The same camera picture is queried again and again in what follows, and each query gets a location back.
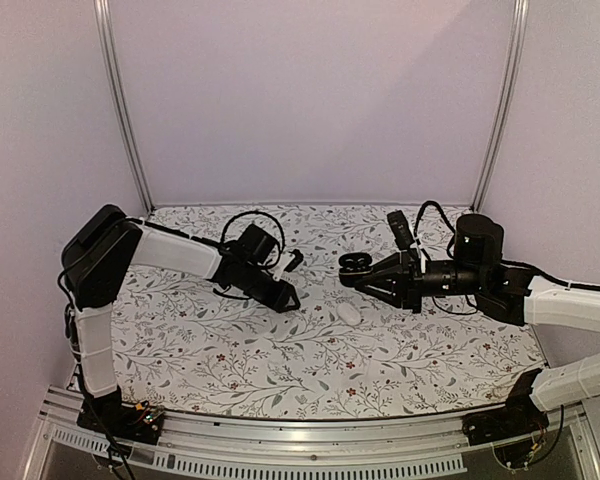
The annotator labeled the black earbuds charging case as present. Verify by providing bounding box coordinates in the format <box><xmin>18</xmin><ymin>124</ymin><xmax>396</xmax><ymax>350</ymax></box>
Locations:
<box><xmin>338</xmin><ymin>252</ymin><xmax>373</xmax><ymax>288</ymax></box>

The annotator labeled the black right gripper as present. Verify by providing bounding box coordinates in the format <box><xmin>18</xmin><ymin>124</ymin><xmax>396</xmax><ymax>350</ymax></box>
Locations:
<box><xmin>355</xmin><ymin>250</ymin><xmax>486</xmax><ymax>314</ymax></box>

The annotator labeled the front aluminium frame rail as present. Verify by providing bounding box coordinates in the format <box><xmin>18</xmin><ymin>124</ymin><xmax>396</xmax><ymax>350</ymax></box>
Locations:
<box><xmin>23</xmin><ymin>387</ymin><xmax>600</xmax><ymax>479</ymax></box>

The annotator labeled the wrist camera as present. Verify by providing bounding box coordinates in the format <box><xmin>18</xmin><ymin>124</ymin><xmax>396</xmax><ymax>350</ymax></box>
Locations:
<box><xmin>387</xmin><ymin>210</ymin><xmax>426</xmax><ymax>272</ymax></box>
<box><xmin>270</xmin><ymin>249</ymin><xmax>304</xmax><ymax>281</ymax></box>

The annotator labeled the aluminium corner post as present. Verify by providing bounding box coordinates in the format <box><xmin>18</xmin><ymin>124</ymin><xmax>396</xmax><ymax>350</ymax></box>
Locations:
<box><xmin>470</xmin><ymin>0</ymin><xmax>529</xmax><ymax>212</ymax></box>
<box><xmin>93</xmin><ymin>0</ymin><xmax>155</xmax><ymax>213</ymax></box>

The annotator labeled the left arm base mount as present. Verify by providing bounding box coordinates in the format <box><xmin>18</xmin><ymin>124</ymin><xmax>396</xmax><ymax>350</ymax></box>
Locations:
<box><xmin>77</xmin><ymin>390</ymin><xmax>165</xmax><ymax>445</ymax></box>

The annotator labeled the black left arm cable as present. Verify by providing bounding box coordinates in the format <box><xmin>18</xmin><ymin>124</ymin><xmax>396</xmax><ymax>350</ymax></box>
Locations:
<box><xmin>222</xmin><ymin>210</ymin><xmax>287</xmax><ymax>261</ymax></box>

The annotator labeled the floral patterned table mat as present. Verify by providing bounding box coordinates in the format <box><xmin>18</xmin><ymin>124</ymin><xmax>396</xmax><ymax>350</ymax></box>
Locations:
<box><xmin>111</xmin><ymin>205</ymin><xmax>545</xmax><ymax>420</ymax></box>

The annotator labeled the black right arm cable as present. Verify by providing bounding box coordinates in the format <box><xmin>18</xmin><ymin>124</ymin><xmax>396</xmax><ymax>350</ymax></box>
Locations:
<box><xmin>414</xmin><ymin>200</ymin><xmax>461</xmax><ymax>256</ymax></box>

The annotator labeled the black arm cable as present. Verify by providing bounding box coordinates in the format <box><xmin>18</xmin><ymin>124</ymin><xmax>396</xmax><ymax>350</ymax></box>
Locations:
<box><xmin>414</xmin><ymin>200</ymin><xmax>461</xmax><ymax>256</ymax></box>
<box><xmin>222</xmin><ymin>210</ymin><xmax>287</xmax><ymax>261</ymax></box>

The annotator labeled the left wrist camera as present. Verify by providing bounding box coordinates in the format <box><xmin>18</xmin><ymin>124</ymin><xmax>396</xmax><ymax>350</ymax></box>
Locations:
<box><xmin>270</xmin><ymin>249</ymin><xmax>304</xmax><ymax>281</ymax></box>

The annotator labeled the right aluminium corner post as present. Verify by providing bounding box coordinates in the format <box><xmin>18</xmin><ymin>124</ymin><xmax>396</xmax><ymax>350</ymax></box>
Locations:
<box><xmin>470</xmin><ymin>0</ymin><xmax>529</xmax><ymax>212</ymax></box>

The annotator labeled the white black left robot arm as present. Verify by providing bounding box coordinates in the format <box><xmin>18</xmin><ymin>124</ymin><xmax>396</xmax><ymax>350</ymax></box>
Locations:
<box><xmin>57</xmin><ymin>204</ymin><xmax>303</xmax><ymax>434</ymax></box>

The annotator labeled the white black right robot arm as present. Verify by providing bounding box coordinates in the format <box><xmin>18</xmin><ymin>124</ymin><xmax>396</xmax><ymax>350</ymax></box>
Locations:
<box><xmin>339</xmin><ymin>211</ymin><xmax>600</xmax><ymax>436</ymax></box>

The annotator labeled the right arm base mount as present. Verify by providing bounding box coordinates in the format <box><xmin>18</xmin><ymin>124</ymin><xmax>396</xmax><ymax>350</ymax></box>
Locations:
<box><xmin>462</xmin><ymin>368</ymin><xmax>549</xmax><ymax>445</ymax></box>

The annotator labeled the white earbuds charging case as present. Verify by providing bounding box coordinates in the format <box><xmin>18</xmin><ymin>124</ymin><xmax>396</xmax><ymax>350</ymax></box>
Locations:
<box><xmin>336</xmin><ymin>303</ymin><xmax>362</xmax><ymax>326</ymax></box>

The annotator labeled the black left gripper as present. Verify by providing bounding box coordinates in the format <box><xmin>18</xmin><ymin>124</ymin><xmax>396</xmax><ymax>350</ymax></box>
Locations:
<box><xmin>238</xmin><ymin>264</ymin><xmax>301</xmax><ymax>314</ymax></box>

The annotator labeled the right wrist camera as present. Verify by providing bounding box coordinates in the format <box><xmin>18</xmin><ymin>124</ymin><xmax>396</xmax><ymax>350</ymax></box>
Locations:
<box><xmin>387</xmin><ymin>210</ymin><xmax>426</xmax><ymax>272</ymax></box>

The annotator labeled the left aluminium corner post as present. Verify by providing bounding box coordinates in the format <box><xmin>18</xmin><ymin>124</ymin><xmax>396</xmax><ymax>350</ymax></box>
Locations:
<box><xmin>93</xmin><ymin>0</ymin><xmax>155</xmax><ymax>213</ymax></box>

